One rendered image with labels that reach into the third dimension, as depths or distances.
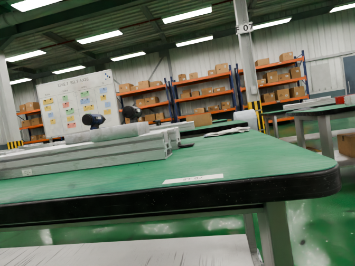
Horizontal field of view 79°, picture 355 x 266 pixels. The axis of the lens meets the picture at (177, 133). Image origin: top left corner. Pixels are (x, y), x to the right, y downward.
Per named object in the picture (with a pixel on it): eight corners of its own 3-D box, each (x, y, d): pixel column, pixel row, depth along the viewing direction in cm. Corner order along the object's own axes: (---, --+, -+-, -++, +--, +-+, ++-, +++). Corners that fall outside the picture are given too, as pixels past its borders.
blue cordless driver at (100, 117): (86, 157, 110) (78, 115, 109) (105, 151, 130) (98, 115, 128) (100, 155, 109) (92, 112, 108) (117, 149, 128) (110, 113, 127)
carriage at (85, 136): (66, 151, 93) (63, 135, 92) (82, 147, 103) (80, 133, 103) (100, 146, 89) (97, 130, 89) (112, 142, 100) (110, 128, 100)
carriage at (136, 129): (93, 151, 69) (89, 130, 69) (110, 145, 80) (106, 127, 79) (140, 144, 66) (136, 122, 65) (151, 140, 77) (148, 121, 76)
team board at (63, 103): (47, 192, 384) (26, 83, 374) (66, 184, 433) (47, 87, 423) (125, 184, 357) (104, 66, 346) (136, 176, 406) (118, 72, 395)
